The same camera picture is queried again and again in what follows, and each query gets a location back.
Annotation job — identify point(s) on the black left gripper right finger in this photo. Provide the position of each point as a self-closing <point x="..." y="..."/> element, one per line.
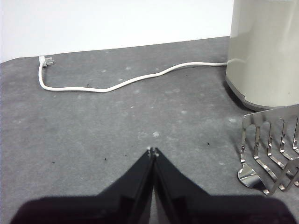
<point x="198" y="207"/>

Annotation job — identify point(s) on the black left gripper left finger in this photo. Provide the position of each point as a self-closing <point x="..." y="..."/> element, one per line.
<point x="105" y="207"/>

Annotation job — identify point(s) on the silver metal toast rack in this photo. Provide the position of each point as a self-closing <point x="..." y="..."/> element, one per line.
<point x="247" y="178"/>

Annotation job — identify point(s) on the cream two-slot toaster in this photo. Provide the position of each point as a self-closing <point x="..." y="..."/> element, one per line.
<point x="264" y="58"/>

